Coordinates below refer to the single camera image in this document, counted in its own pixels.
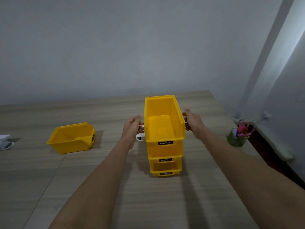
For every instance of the person's left hand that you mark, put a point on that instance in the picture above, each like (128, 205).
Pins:
(130, 131)

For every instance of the person's left fingers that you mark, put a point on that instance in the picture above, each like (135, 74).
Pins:
(138, 118)

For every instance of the person's right fingers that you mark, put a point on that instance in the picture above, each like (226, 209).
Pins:
(187, 114)

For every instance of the person's right forearm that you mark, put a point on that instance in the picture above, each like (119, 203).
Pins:
(247, 178)

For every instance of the green pen holder cup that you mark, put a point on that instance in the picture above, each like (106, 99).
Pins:
(234, 140)

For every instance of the yellow plastic storage bin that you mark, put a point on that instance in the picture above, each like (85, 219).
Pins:
(164, 131)
(164, 168)
(164, 150)
(69, 143)

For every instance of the white small device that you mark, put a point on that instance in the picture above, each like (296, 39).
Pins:
(5, 143)

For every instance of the person's right hand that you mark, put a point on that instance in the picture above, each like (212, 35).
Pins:
(195, 125)

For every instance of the person's left forearm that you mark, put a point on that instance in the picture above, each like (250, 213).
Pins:
(100, 183)

